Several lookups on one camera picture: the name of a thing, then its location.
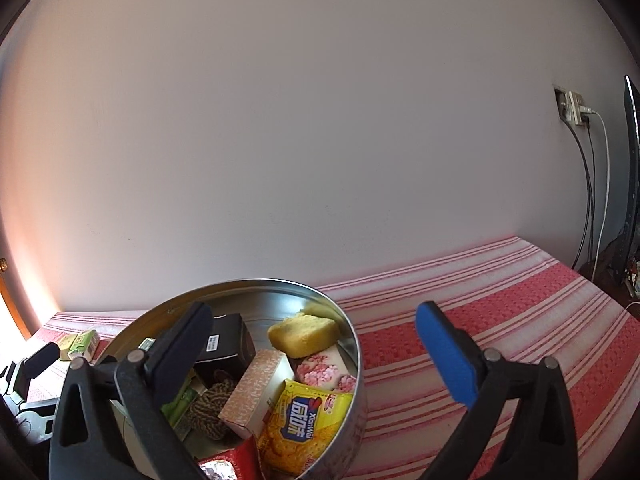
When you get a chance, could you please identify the black cable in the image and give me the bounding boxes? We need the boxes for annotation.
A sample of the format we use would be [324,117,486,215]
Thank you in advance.
[587,115,601,266]
[567,122,593,271]

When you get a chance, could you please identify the red striped tablecloth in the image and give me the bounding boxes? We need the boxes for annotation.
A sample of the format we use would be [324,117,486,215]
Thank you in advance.
[37,236,640,480]

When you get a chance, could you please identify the dark monitor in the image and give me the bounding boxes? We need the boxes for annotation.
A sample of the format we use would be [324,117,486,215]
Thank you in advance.
[612,75,640,281]

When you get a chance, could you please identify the yellow sponge cake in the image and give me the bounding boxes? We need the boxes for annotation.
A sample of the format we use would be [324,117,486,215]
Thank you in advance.
[267,311,337,359]

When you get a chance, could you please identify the pink flower print packet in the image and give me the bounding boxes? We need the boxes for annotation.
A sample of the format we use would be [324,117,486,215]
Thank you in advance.
[295,344,358,396]

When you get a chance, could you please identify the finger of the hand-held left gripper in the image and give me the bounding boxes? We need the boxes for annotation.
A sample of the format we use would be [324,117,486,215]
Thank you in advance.
[22,341,61,386]

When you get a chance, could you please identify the wall outlet with plugs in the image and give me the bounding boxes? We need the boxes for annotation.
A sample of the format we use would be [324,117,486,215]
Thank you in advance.
[554,87,596,127]

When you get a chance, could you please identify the tan patterned white box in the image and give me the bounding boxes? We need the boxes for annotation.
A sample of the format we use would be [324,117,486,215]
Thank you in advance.
[217,349,296,441]

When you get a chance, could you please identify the round metal basin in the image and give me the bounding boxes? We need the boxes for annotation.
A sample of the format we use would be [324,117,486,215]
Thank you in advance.
[95,278,370,480]

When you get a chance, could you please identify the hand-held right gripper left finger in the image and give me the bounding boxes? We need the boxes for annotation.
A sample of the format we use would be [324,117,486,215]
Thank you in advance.
[47,301,216,480]

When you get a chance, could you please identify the black box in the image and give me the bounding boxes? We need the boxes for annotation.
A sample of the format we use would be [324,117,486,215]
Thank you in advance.
[192,313,257,391]

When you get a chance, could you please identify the wooden door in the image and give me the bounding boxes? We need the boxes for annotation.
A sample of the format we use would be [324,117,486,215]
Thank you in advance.
[0,255,31,341]

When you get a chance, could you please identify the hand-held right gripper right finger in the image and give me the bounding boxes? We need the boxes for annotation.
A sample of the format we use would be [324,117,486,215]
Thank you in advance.
[415,301,581,480]

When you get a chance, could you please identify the small green snack packet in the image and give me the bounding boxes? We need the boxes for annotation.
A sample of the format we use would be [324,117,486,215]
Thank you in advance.
[60,329,101,362]

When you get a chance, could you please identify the white cable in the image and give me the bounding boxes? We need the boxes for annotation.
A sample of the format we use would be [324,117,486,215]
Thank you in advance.
[590,109,612,281]

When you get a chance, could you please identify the green tissue pack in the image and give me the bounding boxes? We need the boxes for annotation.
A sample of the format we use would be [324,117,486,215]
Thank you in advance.
[161,370,206,428]

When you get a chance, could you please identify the yellow cracker packet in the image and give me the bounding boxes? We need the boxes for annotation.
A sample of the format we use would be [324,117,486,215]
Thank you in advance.
[257,379,355,478]

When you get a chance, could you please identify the red snack packet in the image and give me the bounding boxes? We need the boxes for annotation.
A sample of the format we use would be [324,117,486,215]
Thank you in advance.
[197,435,261,480]

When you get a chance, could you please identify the brown striped woven ball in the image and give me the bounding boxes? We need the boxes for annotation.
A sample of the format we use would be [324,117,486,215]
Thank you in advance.
[187,379,238,441]

